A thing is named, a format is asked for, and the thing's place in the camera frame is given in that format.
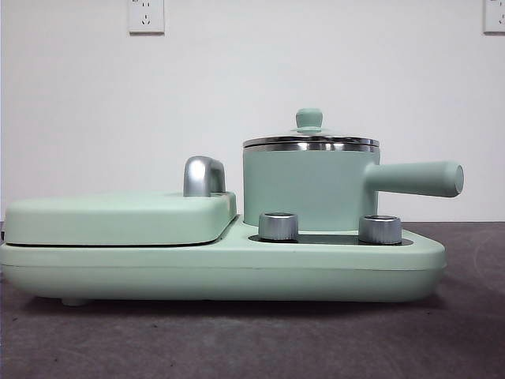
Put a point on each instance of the glass lid with green knob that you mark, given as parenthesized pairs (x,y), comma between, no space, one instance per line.
(309,118)

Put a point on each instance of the silver control knob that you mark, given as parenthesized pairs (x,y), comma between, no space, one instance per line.
(278,227)
(379,230)

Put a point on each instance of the black control panel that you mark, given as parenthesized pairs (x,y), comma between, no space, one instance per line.
(327,239)

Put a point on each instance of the green hinged griddle cover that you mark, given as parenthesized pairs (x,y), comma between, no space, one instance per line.
(110,217)

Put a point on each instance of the green breakfast machine base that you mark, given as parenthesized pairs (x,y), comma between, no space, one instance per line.
(118,272)

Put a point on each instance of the white wall socket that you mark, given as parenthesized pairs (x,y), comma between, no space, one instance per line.
(495,16)
(146,17)

